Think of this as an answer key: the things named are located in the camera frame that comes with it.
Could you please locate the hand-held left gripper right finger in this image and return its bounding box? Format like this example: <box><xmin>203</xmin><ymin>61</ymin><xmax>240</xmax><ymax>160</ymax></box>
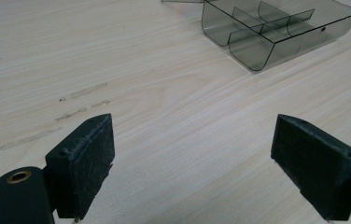
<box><xmin>270</xmin><ymin>113</ymin><xmax>351</xmax><ymax>221</ymax></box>

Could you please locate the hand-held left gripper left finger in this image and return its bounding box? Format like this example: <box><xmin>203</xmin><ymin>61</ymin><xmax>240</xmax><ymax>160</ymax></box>
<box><xmin>45</xmin><ymin>113</ymin><xmax>116</xmax><ymax>222</ymax></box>

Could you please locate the smoky transparent plastic divided box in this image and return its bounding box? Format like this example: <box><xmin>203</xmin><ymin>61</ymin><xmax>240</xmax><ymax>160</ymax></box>
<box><xmin>161</xmin><ymin>0</ymin><xmax>351</xmax><ymax>73</ymax></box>

